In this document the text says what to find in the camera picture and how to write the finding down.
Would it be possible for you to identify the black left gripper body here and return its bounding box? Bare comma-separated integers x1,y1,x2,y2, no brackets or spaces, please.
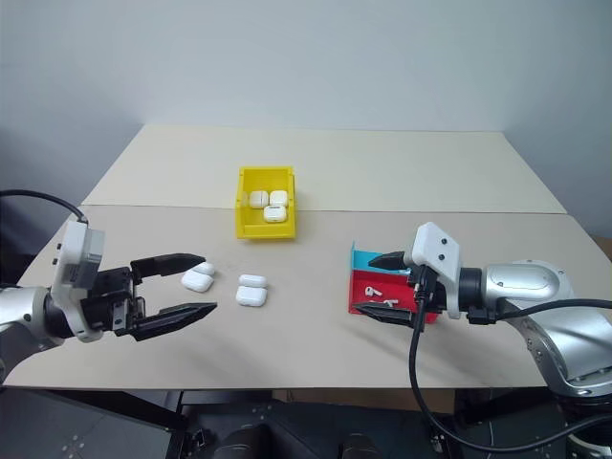
79,265,147,339

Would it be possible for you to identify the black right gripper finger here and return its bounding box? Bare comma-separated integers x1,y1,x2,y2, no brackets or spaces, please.
352,301,417,330
367,250,415,273

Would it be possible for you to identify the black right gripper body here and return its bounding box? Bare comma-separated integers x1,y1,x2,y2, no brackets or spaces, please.
405,263,449,332

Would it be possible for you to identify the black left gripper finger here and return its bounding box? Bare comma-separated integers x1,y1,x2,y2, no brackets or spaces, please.
129,252,208,285
133,301,219,342

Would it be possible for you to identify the white earbud case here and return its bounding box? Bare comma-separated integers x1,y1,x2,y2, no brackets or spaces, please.
234,273,269,308
180,261,217,294

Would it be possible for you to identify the red plastic bin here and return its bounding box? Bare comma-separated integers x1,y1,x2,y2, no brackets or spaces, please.
347,240,442,327

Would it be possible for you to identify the yellow plastic bin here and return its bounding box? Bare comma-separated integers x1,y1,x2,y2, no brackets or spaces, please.
233,164,299,241

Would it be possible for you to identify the dark rounded shape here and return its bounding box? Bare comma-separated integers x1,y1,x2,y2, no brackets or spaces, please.
228,426,270,459
340,432,380,459

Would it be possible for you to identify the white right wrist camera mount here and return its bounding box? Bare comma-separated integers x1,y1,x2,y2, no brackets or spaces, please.
411,221,463,320

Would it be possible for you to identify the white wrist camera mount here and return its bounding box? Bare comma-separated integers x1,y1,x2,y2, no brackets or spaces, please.
411,221,463,320
49,219,106,343

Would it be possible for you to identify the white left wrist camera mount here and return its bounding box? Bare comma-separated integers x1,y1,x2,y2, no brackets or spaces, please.
49,219,106,343

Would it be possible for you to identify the black under-table base frame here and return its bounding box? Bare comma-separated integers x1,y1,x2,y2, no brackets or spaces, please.
0,387,612,459

